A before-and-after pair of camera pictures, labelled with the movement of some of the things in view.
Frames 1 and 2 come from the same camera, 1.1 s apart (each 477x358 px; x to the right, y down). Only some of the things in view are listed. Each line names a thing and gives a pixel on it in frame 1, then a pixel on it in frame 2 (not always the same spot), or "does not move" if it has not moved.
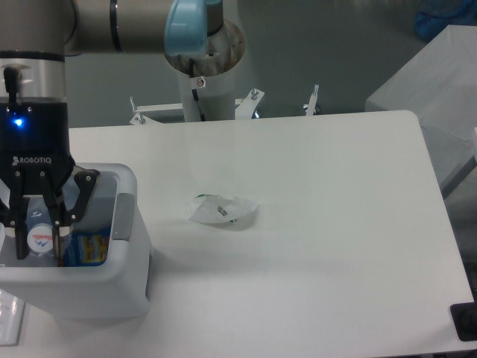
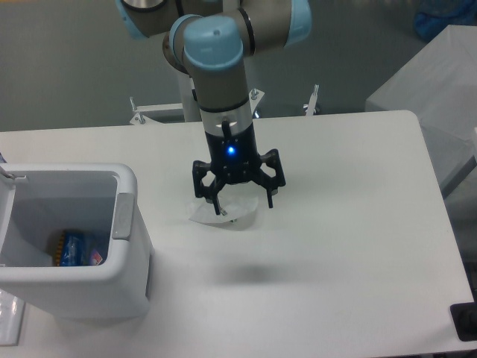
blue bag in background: [434, 16] does not move
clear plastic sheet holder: [11, 317] does not move
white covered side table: [439, 86] does not move
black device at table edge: [464, 315] does not move
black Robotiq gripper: [35, 159] to [235, 158]
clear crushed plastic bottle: [40, 227] to [80, 252]
